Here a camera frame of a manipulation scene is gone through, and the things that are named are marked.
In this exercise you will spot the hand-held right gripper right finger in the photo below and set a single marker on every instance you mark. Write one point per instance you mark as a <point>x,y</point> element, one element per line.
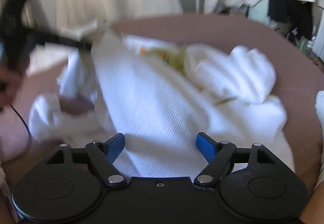
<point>206,146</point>

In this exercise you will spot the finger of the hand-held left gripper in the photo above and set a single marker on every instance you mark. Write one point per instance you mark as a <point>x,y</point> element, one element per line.
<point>63,41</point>

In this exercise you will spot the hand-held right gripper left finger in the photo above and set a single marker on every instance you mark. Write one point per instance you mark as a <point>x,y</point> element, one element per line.
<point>116,145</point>

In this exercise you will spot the white waffle bathrobe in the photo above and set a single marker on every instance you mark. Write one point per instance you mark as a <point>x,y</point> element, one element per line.
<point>157,102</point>

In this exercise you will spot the cream fleece blanket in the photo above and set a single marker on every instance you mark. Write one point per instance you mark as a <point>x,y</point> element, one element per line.
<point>46,62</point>

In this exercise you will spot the white cloth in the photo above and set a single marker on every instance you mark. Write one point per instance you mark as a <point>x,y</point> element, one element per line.
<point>320,109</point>

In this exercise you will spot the mint green garment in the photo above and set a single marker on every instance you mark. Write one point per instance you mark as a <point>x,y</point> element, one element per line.
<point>258,11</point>

